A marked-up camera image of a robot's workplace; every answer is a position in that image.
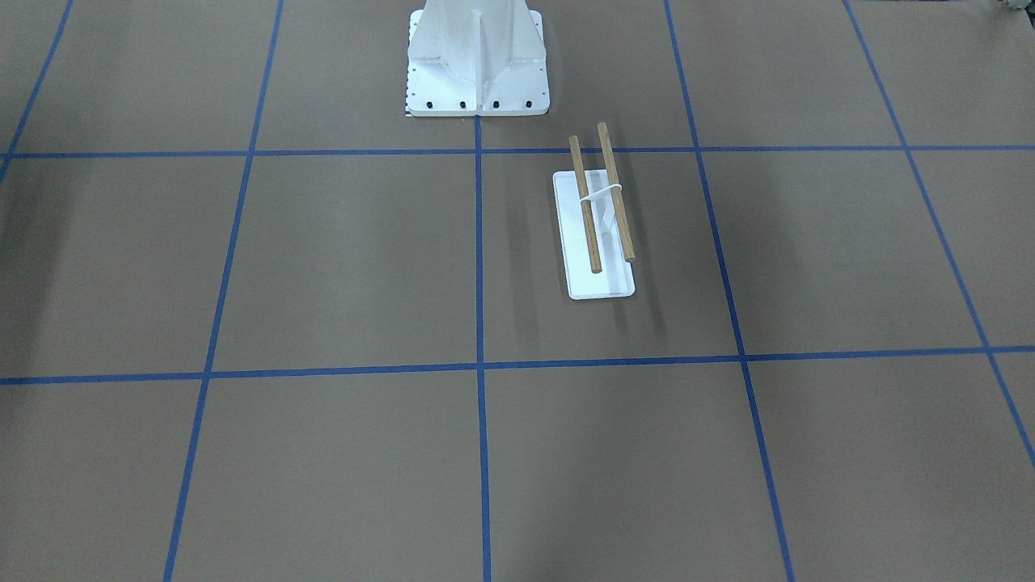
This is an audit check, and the white wooden towel rack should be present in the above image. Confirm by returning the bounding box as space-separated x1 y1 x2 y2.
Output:
551 121 635 302

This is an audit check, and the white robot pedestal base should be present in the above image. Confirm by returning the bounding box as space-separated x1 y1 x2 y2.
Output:
404 1 551 117

